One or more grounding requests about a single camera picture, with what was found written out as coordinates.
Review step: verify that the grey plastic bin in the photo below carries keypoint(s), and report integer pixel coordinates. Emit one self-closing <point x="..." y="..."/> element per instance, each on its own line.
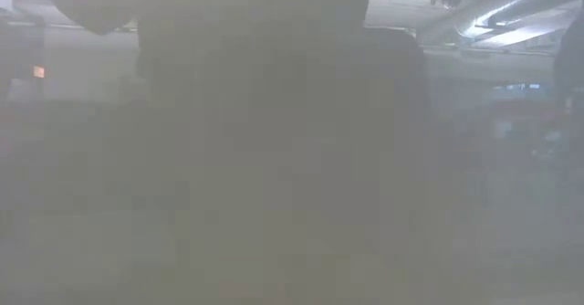
<point x="292" y="204"/>

